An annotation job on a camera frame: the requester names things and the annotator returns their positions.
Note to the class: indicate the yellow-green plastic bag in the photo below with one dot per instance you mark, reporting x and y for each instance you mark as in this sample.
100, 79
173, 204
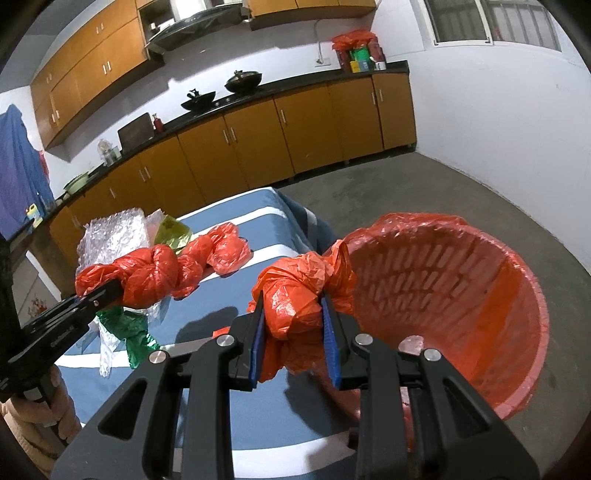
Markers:
173, 233

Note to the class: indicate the red plastic basket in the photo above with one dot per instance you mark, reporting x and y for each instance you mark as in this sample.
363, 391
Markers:
461, 300

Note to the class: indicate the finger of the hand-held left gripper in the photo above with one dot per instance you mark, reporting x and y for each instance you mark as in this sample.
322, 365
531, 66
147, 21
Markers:
102, 297

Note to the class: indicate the clear bubble wrap sheet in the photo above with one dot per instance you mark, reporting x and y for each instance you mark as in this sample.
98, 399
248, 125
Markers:
111, 235

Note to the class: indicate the long knotted red plastic bag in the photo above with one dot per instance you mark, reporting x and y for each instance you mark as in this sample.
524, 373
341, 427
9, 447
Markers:
147, 277

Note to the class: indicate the barred window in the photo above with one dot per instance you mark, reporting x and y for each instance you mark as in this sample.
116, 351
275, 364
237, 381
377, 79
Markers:
489, 21

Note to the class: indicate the black wok with lid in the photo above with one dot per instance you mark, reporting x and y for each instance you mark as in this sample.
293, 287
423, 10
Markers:
242, 83

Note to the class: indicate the dark brown board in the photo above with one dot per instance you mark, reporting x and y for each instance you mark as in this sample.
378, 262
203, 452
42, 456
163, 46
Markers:
136, 130

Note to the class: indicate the glass jar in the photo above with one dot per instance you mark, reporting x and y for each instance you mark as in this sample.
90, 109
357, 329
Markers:
108, 153

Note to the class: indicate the black kitchen countertop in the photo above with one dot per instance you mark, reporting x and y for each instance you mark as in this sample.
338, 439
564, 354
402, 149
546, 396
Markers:
295, 81

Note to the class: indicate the range hood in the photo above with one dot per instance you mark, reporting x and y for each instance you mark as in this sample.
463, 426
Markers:
198, 25

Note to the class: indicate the green plastic bag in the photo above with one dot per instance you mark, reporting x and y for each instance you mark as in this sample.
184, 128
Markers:
129, 330

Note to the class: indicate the green box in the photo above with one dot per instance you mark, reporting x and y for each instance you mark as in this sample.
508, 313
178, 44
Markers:
359, 60

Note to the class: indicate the orange wooden wall cabinets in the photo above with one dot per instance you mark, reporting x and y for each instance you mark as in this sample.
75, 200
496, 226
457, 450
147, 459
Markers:
92, 64

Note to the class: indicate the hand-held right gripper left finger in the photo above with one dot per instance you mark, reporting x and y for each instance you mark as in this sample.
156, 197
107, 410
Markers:
256, 341

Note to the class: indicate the white cup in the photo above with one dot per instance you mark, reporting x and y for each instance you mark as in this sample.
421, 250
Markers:
381, 65

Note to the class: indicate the red bag on containers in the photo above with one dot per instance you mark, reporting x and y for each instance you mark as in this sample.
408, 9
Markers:
355, 39

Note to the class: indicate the person's left hand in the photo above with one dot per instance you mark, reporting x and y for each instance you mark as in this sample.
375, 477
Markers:
62, 397

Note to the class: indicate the open black wok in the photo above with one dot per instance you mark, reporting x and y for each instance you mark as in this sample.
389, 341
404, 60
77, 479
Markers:
198, 100

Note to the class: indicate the pink plastic bag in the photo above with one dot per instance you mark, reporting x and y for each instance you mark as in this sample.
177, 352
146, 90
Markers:
154, 226

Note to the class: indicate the red bottle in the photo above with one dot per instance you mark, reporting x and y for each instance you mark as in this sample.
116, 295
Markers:
158, 124

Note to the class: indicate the clear plastic wrap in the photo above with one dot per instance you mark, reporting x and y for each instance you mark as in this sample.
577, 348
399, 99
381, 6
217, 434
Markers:
106, 357

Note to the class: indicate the yellow bottle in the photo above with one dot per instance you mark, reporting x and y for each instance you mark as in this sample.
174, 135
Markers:
33, 216

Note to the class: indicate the orange wooden base cabinets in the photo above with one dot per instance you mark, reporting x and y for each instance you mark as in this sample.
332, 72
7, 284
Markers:
300, 134

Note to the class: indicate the hanging blue garment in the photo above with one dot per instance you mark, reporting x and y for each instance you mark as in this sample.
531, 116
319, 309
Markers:
18, 170

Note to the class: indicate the blue white striped cloth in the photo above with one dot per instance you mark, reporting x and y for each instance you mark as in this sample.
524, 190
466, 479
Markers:
258, 221

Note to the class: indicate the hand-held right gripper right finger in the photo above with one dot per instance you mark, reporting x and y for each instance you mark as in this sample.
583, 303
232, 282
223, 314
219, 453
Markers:
332, 350

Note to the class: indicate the pale green pot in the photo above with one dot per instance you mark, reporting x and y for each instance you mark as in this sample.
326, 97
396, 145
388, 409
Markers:
76, 183

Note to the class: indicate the small knotted red plastic bag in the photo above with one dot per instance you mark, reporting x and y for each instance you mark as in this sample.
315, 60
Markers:
221, 249

